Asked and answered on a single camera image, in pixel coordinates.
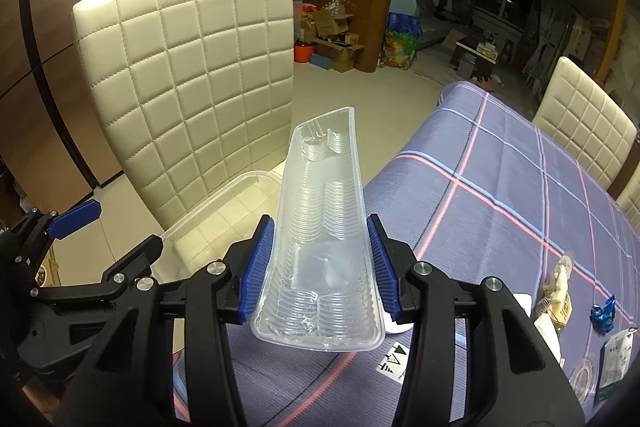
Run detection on clear plastic storage bin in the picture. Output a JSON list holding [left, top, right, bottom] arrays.
[[159, 170, 282, 288]]

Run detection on blue printed bag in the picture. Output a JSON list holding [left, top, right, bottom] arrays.
[[387, 12, 423, 35]]

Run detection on cream quilted dining chair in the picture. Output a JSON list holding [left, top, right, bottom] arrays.
[[615, 179, 640, 233], [531, 56, 638, 190], [71, 0, 296, 280]]

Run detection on purple plaid tablecloth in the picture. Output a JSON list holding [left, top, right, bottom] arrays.
[[172, 81, 640, 427]]

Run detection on crumpled blue foil wrapper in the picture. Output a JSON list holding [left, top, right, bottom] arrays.
[[590, 296, 617, 334]]

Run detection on open cardboard box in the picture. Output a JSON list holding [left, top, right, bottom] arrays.
[[311, 12, 357, 42]]

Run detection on low coffee table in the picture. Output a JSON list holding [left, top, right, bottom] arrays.
[[452, 34, 501, 68]]

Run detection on wooden cabinet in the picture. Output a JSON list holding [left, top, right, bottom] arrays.
[[300, 0, 391, 75]]

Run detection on grey sofa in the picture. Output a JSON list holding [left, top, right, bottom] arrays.
[[415, 0, 476, 52]]

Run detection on colourful printed bag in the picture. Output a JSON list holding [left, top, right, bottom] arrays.
[[382, 29, 418, 70]]

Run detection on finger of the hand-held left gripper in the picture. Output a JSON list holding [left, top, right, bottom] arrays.
[[29, 236, 165, 306], [7, 199, 104, 270]]

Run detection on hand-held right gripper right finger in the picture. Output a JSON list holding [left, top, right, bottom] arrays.
[[364, 213, 587, 427]]

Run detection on white and green packet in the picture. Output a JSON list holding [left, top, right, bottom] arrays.
[[595, 328, 640, 403]]

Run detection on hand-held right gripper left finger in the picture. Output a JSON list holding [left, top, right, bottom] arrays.
[[52, 214, 276, 427]]

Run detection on white paper sheet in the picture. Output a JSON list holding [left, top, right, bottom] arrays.
[[382, 294, 565, 370]]

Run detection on cream snack wrapper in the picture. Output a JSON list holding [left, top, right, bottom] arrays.
[[537, 254, 576, 333]]

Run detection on clear round plastic lid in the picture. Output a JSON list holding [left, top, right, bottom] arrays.
[[570, 354, 598, 403]]

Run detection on clear plastic ribbed tray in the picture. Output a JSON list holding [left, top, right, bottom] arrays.
[[249, 106, 387, 353]]

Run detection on low cardboard box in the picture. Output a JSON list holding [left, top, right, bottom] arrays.
[[317, 41, 367, 74]]

